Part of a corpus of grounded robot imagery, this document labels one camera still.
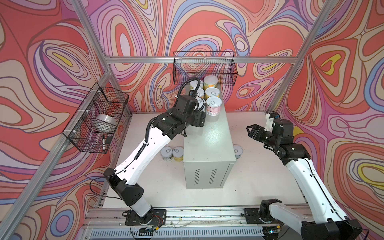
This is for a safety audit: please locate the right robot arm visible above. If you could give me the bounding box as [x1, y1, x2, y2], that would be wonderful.
[247, 117, 363, 240]

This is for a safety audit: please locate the can mid column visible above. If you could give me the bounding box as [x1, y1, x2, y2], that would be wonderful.
[197, 88, 205, 99]

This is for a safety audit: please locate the black wire basket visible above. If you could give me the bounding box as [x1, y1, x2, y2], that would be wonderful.
[63, 83, 129, 154]
[173, 50, 238, 86]

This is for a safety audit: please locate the black wire basket back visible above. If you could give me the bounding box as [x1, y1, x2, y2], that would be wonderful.
[173, 50, 238, 86]

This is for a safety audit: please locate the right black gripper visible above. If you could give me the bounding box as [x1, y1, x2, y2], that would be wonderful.
[246, 123, 280, 149]

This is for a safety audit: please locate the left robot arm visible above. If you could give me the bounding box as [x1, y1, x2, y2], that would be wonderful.
[104, 95, 206, 219]

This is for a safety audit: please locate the grey metal cabinet counter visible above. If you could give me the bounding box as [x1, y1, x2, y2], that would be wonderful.
[184, 98, 236, 189]

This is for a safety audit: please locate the green label can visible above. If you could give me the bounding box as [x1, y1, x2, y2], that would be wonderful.
[189, 80, 204, 90]

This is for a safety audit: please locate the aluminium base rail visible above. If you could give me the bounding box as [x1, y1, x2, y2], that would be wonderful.
[80, 205, 334, 240]

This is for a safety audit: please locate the orange label can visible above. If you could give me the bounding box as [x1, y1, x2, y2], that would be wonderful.
[203, 75, 219, 90]

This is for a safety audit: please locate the yellow label can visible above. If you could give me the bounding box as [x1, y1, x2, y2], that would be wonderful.
[205, 87, 221, 99]

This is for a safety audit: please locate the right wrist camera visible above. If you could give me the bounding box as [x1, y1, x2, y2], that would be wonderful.
[266, 112, 280, 120]

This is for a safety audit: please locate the black wire basket left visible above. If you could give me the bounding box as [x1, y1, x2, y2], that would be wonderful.
[63, 83, 129, 154]

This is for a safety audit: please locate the red label can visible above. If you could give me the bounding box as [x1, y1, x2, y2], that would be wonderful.
[206, 97, 223, 116]

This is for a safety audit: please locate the can mid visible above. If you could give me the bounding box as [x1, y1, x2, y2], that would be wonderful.
[196, 96, 206, 112]

